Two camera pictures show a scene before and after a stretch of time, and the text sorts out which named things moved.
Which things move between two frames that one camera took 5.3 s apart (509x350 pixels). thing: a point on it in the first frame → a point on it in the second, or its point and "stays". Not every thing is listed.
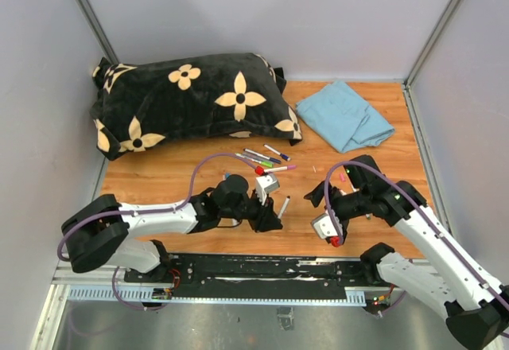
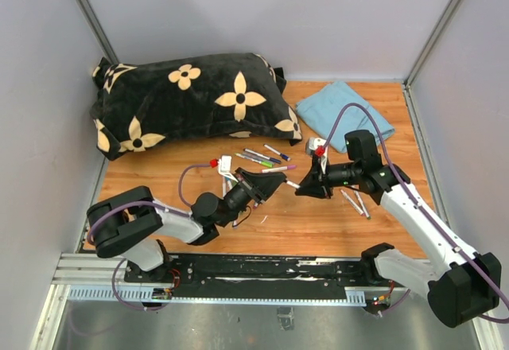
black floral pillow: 137,106 stays
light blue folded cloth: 343,116 stays
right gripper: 334,193 → 318,185
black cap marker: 284,207 → 293,184
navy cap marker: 276,161 stays
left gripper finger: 272,223 → 268,188
